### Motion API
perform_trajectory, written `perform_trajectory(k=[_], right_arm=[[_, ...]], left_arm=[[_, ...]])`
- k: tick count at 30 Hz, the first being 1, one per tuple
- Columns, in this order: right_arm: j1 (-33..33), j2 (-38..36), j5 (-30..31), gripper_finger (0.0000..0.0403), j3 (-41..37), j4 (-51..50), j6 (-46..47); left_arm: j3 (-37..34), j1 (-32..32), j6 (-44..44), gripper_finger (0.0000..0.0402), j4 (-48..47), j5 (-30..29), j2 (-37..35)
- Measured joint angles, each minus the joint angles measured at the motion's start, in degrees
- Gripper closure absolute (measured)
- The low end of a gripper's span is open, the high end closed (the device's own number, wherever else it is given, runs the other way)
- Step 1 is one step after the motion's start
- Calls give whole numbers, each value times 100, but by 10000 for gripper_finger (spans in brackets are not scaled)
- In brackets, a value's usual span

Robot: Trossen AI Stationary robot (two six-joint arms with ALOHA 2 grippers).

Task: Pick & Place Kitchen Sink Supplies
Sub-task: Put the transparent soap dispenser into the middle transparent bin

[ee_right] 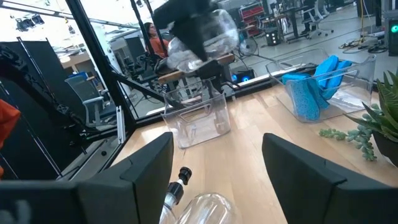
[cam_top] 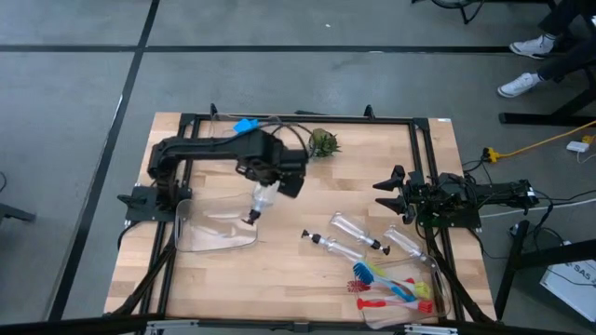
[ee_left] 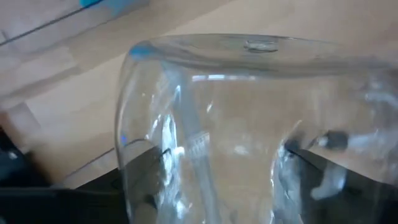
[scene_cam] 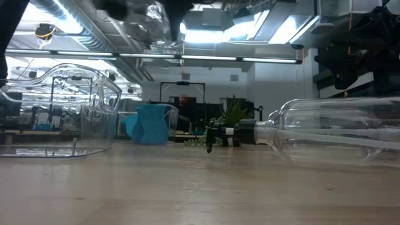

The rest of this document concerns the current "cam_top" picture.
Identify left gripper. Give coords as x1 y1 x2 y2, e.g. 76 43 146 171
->
235 148 308 200

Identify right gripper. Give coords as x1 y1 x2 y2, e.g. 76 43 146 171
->
372 165 428 226

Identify clear pump dispenser bottle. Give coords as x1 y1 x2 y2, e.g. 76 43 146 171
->
300 229 367 264
241 180 281 227
329 212 392 256
384 223 439 269

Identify blue dish brush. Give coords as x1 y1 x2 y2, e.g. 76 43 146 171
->
352 261 418 303

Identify clear plastic bin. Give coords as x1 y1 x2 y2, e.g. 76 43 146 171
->
200 104 280 141
350 254 452 330
174 192 260 254

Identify green yellow dish brush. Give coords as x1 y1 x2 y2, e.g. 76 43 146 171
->
360 258 433 300

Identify red dish brush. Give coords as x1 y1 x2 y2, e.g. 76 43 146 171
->
356 297 435 315
346 277 416 295

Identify potted green succulent plant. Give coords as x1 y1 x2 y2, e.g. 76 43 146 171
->
306 127 342 159

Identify black stand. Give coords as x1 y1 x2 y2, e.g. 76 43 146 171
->
494 221 596 320

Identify black desk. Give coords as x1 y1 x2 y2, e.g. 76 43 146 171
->
498 60 596 127

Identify black chair base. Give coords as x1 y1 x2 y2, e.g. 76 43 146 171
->
411 0 485 25

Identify person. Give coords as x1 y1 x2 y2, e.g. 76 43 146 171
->
496 0 596 99

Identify white cardboard box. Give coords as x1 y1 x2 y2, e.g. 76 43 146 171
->
539 259 596 323

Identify black crossbar with silver rails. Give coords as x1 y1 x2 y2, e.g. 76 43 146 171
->
0 314 596 335

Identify black stand foot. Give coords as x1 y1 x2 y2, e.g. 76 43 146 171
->
0 202 37 224

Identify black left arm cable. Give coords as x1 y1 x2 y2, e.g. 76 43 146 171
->
267 121 311 159

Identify yellow extension cable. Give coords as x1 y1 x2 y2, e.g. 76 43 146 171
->
482 119 596 164

